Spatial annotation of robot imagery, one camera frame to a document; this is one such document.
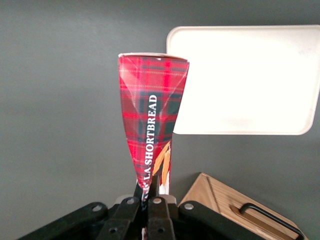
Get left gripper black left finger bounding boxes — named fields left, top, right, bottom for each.
left=96, top=184, right=144, bottom=240

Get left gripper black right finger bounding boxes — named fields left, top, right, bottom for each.
left=146, top=175, right=176, bottom=240

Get red tartan shortbread cookie box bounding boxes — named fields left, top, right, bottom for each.
left=117, top=51, right=190, bottom=240

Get cream plastic tray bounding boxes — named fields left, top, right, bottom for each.
left=166, top=24, right=320, bottom=136

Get wooden drawer cabinet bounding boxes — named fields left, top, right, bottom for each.
left=177, top=171, right=307, bottom=240

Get wooden drawer front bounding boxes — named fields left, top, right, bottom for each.
left=209, top=174, right=307, bottom=240

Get black drawer handle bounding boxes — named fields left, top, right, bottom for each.
left=238, top=202, right=306, bottom=240

